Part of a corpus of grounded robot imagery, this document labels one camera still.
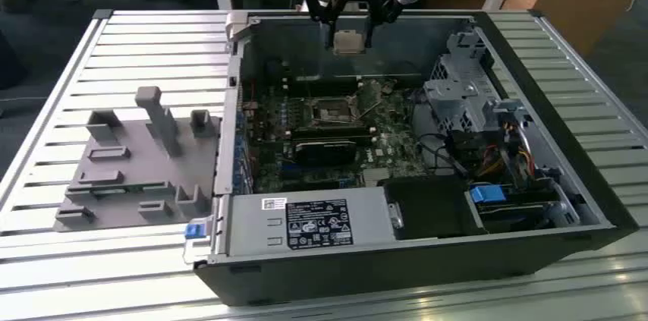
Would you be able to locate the blue case latch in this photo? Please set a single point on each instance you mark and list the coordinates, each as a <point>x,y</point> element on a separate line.
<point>193,230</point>

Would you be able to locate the graphics card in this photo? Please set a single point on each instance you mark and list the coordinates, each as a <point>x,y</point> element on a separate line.
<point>324,154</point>

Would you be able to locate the silver drive cage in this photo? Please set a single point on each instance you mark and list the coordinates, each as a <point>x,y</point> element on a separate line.
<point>451,108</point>

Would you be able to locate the grey case latch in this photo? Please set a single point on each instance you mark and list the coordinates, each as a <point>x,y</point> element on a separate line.
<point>235,27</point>

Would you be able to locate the metal locking lever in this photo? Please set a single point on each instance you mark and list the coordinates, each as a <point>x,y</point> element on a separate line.
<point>373,108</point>

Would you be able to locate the black plastic housing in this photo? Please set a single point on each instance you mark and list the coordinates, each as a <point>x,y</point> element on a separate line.
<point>429,207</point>

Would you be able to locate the RAM slot bank white latches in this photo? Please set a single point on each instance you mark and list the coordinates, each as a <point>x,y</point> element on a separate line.
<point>324,87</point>

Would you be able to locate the black PC case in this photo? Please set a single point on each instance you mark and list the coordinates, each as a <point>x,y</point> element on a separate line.
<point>355,279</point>

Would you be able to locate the black hard disk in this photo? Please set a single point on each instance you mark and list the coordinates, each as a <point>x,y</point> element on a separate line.
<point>511,214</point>

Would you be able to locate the green RAM stick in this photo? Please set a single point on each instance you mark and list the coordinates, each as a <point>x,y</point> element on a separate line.
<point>131,188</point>

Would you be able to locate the CPU socket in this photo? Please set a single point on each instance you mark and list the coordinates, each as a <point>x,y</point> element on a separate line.
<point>331,110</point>

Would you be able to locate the silver power supply unit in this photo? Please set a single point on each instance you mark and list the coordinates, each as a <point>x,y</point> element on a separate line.
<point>253,222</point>

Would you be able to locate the silver CPU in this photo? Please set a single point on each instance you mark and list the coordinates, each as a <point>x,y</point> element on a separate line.
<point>349,42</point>

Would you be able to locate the grey parts rack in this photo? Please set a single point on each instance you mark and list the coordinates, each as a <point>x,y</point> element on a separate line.
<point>141,169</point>

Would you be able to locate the blue disk carrier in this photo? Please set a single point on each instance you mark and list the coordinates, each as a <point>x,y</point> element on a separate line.
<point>485,195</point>

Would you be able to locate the silver chipset heat sink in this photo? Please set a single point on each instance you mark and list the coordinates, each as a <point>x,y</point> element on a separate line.
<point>377,177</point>

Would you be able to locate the green motherboard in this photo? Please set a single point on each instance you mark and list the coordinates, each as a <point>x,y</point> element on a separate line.
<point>395,139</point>

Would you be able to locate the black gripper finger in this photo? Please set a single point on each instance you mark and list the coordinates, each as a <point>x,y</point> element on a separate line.
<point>377,6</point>
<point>316,2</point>

